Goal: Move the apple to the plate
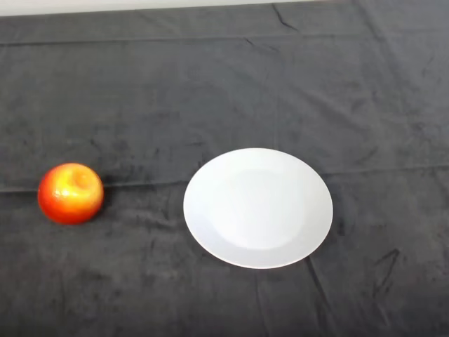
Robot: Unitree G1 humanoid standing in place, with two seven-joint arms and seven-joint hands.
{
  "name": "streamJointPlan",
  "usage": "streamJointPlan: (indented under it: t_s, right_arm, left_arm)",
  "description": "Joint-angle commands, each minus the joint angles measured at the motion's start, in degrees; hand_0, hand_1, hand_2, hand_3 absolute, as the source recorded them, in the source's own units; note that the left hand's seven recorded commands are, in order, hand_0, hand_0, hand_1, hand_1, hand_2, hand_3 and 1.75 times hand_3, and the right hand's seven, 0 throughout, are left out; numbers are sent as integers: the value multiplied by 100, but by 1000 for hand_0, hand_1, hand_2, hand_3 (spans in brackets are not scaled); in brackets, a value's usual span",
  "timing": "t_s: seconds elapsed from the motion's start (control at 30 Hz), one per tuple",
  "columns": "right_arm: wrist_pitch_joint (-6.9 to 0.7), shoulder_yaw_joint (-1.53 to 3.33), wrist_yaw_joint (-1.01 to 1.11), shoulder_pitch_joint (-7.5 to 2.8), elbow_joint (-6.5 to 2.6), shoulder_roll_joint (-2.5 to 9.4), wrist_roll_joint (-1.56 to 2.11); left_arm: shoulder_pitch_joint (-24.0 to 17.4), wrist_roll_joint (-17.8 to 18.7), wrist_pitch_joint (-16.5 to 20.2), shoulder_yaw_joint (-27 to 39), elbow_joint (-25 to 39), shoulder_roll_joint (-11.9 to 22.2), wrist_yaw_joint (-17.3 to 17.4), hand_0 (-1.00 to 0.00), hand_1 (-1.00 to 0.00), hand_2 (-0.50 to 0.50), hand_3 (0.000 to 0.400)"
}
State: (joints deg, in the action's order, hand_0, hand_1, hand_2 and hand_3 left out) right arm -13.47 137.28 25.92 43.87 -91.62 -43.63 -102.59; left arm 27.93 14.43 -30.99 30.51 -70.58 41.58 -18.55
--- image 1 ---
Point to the red yellow apple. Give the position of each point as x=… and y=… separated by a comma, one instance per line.
x=70, y=196

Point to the white round plate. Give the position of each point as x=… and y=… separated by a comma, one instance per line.
x=257, y=210

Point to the black cloth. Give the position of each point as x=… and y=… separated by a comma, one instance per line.
x=224, y=105

